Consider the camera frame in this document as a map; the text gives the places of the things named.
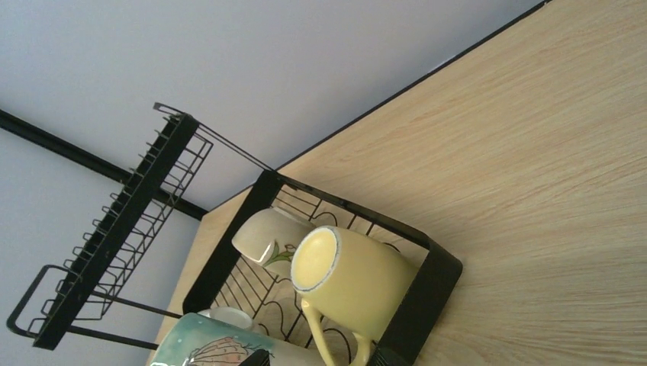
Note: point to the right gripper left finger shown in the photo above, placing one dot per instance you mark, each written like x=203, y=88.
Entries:
x=259, y=357

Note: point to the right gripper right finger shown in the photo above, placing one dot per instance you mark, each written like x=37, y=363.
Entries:
x=386, y=357

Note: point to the beige mug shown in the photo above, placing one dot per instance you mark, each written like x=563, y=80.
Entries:
x=200, y=340

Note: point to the yellow mug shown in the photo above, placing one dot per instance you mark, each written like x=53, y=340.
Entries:
x=352, y=279

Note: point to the plain white bowl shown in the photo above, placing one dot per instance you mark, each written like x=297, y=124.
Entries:
x=270, y=238

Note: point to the black wire dish rack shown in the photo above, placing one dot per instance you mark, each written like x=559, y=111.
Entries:
x=101, y=267

